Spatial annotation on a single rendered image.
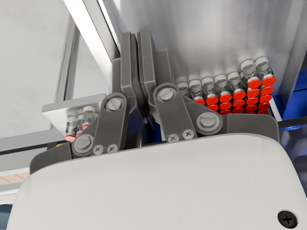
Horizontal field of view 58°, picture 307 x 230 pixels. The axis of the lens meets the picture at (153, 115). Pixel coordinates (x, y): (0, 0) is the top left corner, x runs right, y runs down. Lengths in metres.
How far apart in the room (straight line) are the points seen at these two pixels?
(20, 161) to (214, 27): 0.50
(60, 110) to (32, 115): 1.62
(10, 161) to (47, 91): 1.26
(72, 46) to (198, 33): 0.58
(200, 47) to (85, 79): 1.40
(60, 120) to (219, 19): 0.36
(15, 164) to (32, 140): 0.06
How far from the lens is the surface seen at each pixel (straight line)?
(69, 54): 0.91
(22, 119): 2.24
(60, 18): 1.52
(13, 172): 0.70
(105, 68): 0.46
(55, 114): 0.58
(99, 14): 0.37
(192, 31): 0.42
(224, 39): 0.44
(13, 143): 0.73
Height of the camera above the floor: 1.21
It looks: 35 degrees down
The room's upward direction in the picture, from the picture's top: 175 degrees clockwise
